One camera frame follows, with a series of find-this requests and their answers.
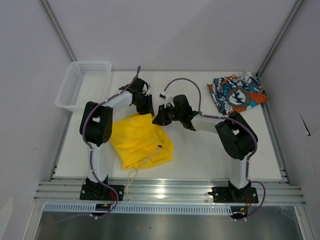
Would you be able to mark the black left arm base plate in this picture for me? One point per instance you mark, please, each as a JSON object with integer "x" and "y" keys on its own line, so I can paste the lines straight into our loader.
{"x": 101, "y": 193}

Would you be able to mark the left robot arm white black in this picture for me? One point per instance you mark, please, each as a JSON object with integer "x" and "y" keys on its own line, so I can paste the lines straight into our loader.
{"x": 97, "y": 122}

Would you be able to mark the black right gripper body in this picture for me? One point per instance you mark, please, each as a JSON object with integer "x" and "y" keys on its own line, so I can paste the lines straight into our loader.
{"x": 171, "y": 115}

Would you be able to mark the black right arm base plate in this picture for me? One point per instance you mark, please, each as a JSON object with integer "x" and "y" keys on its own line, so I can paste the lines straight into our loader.
{"x": 225, "y": 195}

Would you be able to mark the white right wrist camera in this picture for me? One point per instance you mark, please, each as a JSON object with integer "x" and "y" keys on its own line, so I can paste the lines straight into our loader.
{"x": 166, "y": 97}

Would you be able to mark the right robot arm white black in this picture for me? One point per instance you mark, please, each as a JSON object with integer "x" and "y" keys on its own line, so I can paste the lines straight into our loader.
{"x": 237, "y": 137}

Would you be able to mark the slotted grey cable duct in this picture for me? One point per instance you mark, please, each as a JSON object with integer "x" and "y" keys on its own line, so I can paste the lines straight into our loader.
{"x": 130, "y": 208}

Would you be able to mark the white plastic basket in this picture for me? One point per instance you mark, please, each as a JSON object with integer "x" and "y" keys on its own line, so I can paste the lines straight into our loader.
{"x": 84, "y": 81}

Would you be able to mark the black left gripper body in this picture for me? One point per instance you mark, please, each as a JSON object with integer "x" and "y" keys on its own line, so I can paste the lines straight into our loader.
{"x": 141, "y": 105}

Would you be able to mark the colourful patterned shorts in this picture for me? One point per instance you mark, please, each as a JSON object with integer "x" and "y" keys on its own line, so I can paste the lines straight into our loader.
{"x": 236, "y": 93}

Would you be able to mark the yellow shorts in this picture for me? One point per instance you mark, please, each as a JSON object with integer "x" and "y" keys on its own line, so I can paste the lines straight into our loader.
{"x": 139, "y": 145}

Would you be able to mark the aluminium mounting rail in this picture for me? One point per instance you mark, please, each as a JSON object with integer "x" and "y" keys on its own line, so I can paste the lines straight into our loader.
{"x": 169, "y": 192}

